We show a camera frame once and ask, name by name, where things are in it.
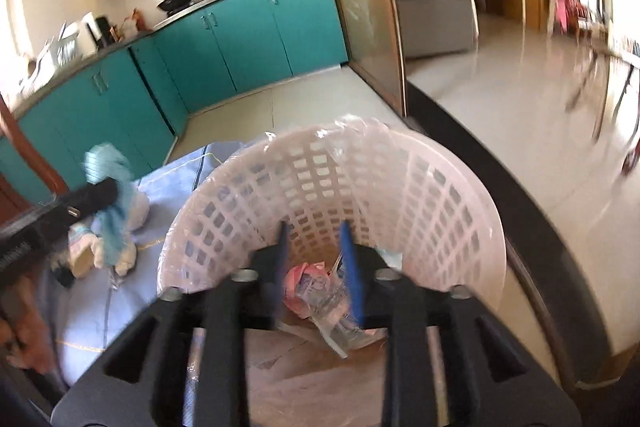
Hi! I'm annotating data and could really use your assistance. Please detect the white plastic trash basket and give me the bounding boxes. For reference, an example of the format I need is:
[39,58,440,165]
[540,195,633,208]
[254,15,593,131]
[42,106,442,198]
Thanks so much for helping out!
[157,117,508,426]

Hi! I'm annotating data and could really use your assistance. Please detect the white dish rack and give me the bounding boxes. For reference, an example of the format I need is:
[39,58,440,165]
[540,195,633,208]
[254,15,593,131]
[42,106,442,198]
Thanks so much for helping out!
[21,23,82,93]

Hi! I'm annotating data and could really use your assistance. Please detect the clear printed snack bag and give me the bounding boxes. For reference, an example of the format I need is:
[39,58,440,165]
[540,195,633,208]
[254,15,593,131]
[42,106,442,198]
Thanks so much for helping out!
[305,255,386,359]

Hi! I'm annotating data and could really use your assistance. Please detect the wooden stool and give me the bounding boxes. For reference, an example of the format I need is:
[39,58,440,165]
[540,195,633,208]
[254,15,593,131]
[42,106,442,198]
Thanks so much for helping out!
[564,44,639,144]

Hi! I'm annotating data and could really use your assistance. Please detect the dark wooden chair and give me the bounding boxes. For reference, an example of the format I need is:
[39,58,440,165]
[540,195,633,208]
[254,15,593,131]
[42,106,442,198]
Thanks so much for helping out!
[0,96,68,225]

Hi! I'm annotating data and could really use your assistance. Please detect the pink plastic wrapper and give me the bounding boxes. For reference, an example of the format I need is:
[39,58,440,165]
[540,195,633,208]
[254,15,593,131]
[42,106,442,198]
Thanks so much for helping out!
[283,262,340,320]

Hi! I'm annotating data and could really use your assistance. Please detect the teal lower kitchen cabinets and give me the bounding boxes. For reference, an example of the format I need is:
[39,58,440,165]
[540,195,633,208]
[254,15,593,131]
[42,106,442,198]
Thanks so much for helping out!
[17,0,348,188]

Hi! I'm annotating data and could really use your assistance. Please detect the black wok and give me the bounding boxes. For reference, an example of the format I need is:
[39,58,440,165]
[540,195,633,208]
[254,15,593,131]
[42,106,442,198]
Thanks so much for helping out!
[157,0,192,14]

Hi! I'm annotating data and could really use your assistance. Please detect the person's hand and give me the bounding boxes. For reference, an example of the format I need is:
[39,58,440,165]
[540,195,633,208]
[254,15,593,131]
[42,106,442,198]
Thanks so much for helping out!
[1,277,55,375]

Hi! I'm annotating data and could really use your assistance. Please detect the white tissue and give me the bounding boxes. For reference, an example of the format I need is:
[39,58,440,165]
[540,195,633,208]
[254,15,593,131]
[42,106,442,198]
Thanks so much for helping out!
[127,187,150,232]

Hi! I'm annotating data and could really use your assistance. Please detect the cream tissue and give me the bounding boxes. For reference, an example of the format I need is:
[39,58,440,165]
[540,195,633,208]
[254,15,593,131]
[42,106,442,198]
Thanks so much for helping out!
[92,234,138,277]

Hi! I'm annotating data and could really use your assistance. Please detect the blue seat cushion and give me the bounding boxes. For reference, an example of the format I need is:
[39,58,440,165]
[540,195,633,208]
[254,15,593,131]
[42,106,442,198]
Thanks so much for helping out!
[38,141,244,392]

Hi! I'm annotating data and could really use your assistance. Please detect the brown sauce bottle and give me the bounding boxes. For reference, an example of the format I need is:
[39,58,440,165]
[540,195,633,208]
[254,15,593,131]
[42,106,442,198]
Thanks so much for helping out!
[131,9,148,32]

